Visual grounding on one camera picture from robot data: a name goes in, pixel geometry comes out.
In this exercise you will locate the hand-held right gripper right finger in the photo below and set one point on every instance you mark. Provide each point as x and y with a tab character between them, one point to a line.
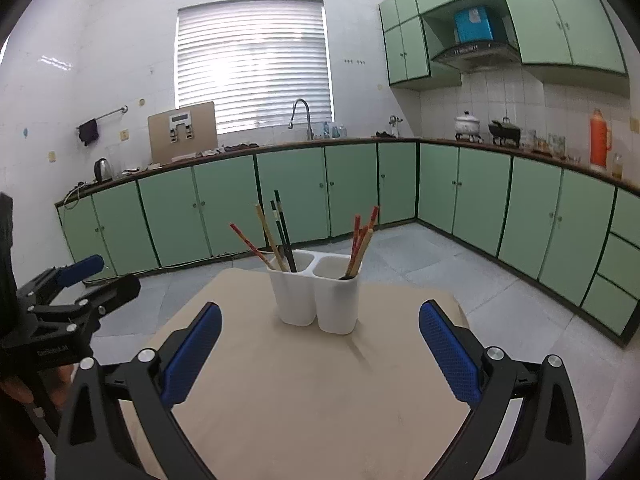
450	355

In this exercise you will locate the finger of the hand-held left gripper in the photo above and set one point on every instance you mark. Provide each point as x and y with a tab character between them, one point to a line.
112	292
77	270

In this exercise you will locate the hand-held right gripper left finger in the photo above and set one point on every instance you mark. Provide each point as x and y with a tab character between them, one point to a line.
195	350

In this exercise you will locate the white two-compartment utensil holder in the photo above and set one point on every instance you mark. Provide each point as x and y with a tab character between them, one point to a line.
300	300

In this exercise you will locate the red patterned bamboo chopstick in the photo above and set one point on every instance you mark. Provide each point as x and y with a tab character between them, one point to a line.
371	217
361	236
356	235
250	246

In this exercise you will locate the plain bamboo chopstick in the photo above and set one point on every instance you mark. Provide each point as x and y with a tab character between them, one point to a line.
267	235
361	252

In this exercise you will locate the black chopstick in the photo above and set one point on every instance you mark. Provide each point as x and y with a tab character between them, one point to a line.
284	225
281	240

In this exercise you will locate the person's left forearm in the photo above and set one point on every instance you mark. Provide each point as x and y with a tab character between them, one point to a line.
20	450

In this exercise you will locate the person's left hand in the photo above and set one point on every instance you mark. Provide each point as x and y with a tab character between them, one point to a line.
65	385

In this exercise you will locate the steel electric kettle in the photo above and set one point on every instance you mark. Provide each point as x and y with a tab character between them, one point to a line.
103	170

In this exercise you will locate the dark hanging towel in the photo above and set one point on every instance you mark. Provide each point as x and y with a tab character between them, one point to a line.
88	132

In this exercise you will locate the brown cardboard board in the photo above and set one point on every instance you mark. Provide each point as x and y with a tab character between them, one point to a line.
160	140

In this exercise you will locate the metal towel bar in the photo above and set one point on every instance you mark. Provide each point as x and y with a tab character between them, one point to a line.
112	112

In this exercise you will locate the green base kitchen cabinets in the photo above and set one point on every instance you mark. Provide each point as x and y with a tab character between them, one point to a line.
475	195

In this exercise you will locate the dark cloth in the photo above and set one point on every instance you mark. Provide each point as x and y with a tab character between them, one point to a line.
240	148

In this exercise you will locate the clear glass container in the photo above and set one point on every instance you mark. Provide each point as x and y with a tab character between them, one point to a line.
556	146
530	141

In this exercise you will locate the black wok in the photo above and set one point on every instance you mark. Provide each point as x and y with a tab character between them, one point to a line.
505	132

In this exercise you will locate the white cooking pot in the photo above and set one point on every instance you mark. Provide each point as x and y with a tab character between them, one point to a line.
467	125

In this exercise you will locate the small metal fixture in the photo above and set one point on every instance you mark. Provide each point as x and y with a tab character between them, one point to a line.
395	125

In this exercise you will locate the small glass jar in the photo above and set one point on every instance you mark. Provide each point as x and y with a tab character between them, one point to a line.
617	167

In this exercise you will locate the orange thermos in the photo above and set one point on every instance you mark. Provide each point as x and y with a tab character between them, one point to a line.
599	140

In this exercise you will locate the metal kitchen faucet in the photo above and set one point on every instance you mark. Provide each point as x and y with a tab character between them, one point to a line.
300	105

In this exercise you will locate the white window blinds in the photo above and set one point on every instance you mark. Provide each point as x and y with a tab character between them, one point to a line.
250	60

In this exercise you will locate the range hood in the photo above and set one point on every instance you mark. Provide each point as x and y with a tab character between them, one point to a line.
475	57

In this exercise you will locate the blue box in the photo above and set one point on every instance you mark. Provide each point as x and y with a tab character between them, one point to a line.
472	24

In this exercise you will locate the green upper kitchen cabinets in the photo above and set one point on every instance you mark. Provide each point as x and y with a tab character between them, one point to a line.
550	20

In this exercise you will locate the grey bracket on cardboard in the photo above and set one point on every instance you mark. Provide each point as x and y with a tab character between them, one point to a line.
181	127

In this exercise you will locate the wall outlet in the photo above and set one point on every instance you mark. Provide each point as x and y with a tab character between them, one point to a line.
635	125

